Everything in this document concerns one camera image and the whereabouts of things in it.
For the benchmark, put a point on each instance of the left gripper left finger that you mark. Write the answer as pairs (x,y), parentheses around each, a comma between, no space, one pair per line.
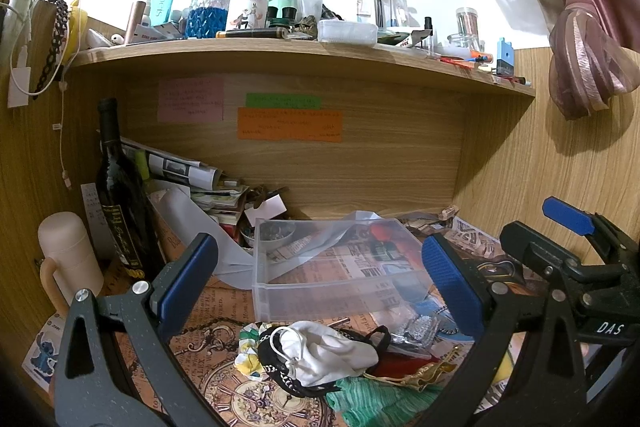
(92,385)

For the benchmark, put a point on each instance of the blue stamp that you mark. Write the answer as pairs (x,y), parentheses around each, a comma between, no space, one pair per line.
(505,60)

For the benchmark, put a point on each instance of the green pleated cloth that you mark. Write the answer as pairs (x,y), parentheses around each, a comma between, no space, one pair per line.
(363,402)

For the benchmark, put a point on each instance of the floral fabric scrunchie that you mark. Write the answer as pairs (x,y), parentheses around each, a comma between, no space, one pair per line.
(247,360)

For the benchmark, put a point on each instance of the orange sticky note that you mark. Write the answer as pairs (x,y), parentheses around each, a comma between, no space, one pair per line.
(282,124)

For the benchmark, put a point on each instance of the white drawstring pouch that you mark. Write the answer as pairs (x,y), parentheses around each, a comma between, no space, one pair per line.
(314,354)

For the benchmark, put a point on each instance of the blue textured glass bottle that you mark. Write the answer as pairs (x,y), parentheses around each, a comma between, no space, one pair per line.
(206,18)

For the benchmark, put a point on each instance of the dark wine bottle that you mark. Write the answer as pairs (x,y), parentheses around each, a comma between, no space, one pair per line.
(126,208)

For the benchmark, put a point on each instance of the pink sticky note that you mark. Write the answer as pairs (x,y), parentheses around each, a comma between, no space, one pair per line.
(190,101)

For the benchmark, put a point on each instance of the wooden shelf board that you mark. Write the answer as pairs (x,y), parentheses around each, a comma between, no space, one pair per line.
(295,58)

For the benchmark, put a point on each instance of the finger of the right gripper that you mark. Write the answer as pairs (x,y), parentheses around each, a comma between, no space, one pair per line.
(554,263)
(567,214)

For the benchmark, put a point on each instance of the stitch cartoon sticker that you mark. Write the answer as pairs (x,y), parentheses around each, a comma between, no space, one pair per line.
(40,360)

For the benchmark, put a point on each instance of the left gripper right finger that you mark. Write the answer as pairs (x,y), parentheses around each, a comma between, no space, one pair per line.
(547,386)

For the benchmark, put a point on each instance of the green sticky note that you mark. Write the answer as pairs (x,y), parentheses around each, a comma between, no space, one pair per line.
(282,101)

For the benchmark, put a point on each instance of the clear plastic storage box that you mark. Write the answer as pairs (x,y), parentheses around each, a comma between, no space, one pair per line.
(319,269)

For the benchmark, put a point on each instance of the black patterned headband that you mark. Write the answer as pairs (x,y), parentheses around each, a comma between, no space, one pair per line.
(378,338)

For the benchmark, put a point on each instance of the rolled newspaper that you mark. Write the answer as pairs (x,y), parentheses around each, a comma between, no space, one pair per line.
(175,168)

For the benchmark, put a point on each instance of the yellow green sponge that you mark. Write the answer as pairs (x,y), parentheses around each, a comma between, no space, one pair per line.
(505,368)

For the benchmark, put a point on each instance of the white folded card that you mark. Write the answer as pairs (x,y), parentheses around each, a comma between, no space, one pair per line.
(270,208)

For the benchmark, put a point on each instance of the clear lidded container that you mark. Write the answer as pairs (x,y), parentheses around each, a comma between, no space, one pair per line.
(340,31)

